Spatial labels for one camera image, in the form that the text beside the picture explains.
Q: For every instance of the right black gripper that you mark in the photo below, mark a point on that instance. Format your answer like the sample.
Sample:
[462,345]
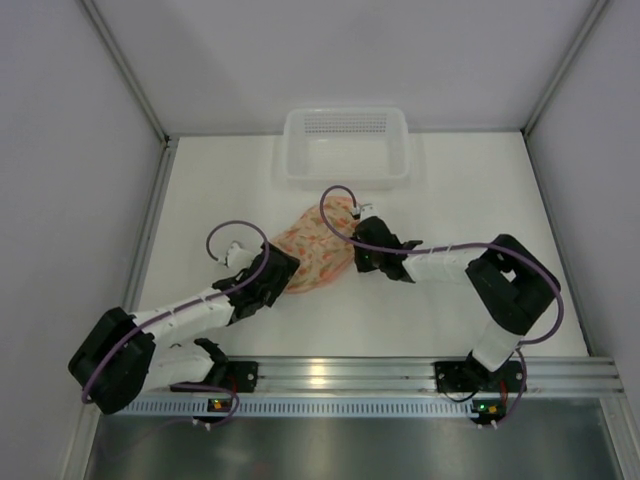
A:
[364,239]

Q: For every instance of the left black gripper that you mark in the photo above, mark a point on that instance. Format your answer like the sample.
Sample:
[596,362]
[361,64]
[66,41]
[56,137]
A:
[284,264]

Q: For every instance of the pink mesh bra laundry bag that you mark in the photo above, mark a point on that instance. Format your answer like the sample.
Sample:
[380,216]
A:
[323,256]

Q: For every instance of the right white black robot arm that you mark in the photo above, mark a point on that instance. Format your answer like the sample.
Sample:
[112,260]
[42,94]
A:
[514,287]

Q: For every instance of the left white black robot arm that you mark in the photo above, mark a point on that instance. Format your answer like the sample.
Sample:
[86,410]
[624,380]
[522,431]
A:
[127,354]

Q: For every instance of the white plastic basket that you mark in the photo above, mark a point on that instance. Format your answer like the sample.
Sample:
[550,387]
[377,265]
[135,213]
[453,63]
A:
[360,147]

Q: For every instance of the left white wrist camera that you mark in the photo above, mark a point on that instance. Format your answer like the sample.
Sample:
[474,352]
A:
[236,257]

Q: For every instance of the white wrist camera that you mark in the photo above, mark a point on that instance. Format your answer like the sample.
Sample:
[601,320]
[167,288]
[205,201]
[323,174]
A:
[362,212]
[236,257]

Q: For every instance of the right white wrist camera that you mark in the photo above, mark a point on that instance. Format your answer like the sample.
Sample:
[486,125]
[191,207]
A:
[362,212]

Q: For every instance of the aluminium mounting rail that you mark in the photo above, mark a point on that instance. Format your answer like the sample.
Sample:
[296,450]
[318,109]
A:
[562,377]

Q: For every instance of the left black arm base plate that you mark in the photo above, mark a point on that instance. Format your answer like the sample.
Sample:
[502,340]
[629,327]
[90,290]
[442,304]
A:
[233,375]

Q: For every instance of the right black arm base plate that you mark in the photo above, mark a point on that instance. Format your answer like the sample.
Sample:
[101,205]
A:
[469,376]

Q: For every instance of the white slotted cable duct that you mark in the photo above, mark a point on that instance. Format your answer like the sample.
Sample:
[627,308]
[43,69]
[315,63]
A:
[301,407]

